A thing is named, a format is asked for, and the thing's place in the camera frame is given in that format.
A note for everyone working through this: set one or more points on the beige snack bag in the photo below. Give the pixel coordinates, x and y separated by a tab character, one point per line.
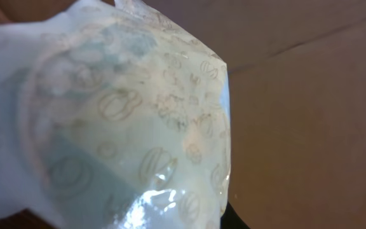
113	116

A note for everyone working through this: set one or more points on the cardboard backboard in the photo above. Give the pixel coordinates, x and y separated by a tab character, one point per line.
297	72

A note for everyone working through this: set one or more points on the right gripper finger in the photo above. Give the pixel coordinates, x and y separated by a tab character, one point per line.
230	219

